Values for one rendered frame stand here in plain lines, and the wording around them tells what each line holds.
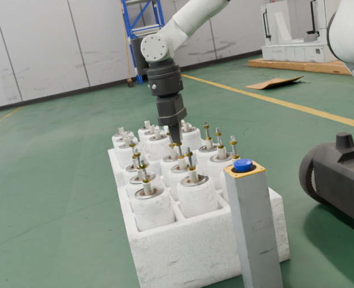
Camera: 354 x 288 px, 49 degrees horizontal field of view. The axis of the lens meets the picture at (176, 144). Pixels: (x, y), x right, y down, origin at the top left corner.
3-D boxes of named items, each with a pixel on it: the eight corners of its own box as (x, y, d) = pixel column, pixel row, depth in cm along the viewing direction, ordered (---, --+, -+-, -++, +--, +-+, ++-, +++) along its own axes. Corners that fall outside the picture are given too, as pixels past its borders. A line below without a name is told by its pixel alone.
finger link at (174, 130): (171, 142, 108) (167, 121, 107) (182, 141, 107) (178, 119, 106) (170, 144, 107) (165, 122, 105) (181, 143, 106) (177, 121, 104)
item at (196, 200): (209, 257, 97) (195, 191, 92) (182, 248, 104) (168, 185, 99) (232, 239, 103) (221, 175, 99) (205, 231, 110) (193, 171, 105)
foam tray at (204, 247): (236, 204, 138) (228, 157, 134) (291, 259, 101) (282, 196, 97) (129, 235, 132) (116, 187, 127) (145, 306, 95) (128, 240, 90)
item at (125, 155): (148, 182, 159) (139, 139, 154) (152, 189, 150) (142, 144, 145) (126, 188, 157) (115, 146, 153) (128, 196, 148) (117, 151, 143)
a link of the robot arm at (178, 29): (160, 62, 108) (198, 30, 104) (154, 65, 100) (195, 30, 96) (146, 44, 107) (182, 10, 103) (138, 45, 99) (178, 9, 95)
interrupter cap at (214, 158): (216, 165, 108) (215, 163, 107) (205, 159, 115) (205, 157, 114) (240, 158, 110) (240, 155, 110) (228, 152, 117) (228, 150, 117)
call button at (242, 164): (249, 166, 84) (247, 156, 84) (257, 171, 81) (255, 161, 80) (231, 170, 84) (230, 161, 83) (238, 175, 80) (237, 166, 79)
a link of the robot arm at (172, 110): (183, 124, 99) (173, 78, 96) (148, 128, 103) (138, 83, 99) (195, 112, 111) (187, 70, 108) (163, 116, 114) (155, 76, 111)
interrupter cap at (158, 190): (144, 187, 102) (143, 185, 102) (169, 187, 98) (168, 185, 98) (128, 200, 96) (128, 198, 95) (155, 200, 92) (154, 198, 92)
